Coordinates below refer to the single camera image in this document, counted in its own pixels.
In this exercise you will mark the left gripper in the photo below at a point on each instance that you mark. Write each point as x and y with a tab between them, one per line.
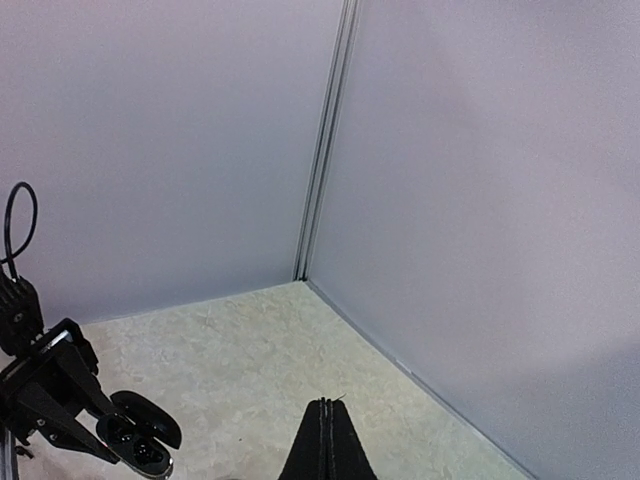
62	366

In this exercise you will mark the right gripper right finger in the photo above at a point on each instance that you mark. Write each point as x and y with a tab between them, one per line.
345	456

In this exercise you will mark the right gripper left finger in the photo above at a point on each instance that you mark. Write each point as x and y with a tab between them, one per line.
307	458

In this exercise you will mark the black charging case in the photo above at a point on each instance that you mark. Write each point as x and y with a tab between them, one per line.
139	433

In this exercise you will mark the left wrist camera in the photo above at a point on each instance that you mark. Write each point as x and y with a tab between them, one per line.
21	316

